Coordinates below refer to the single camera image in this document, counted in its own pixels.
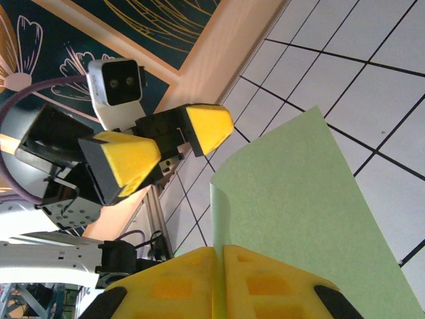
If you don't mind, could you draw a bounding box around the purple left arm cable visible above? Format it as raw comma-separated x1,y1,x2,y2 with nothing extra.
0,74,147,247

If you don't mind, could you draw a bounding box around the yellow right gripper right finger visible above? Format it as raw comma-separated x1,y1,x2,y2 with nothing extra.
222,244,366,319

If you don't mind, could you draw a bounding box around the green paper sheet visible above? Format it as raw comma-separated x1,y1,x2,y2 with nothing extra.
209,105,425,319

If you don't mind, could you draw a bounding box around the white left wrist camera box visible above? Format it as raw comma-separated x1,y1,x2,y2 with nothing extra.
86,58,147,131

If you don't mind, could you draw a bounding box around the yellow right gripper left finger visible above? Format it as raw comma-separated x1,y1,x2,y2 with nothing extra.
78,246,216,319

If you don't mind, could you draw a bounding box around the aluminium front rail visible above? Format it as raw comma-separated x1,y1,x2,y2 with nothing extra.
144,182,177,262

